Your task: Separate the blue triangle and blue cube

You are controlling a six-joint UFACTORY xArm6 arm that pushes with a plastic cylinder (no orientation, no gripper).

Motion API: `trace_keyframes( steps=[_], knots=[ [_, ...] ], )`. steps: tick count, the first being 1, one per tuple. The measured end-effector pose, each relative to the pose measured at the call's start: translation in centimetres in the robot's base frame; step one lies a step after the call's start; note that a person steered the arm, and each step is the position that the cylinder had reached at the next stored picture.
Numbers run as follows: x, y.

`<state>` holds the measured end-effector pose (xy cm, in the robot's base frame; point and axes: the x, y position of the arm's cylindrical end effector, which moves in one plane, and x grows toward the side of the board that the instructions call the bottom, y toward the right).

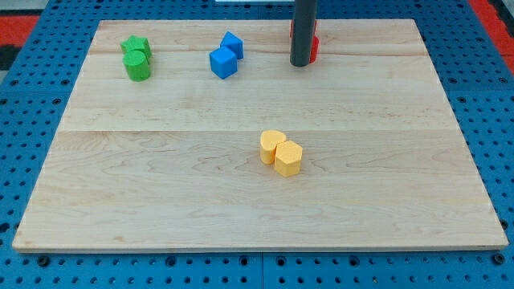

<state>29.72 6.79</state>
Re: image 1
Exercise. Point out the blue cube block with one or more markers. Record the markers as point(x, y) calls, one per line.
point(223, 62)

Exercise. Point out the blue triangle block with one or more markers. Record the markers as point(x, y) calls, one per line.
point(233, 43)

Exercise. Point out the yellow heart block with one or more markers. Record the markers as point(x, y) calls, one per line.
point(269, 139)

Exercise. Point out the yellow pentagon block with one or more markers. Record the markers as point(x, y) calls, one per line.
point(288, 157)

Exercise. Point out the wooden board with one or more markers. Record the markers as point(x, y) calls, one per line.
point(171, 164)

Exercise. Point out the red block right of rod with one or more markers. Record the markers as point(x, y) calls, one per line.
point(314, 49)

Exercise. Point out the red block behind rod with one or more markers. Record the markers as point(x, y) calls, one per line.
point(315, 26)

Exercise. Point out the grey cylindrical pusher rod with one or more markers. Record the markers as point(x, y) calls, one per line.
point(303, 24)

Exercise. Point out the green cylinder block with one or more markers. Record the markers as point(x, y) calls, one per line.
point(136, 65)

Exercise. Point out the green star block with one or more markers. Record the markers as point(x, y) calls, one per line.
point(135, 43)

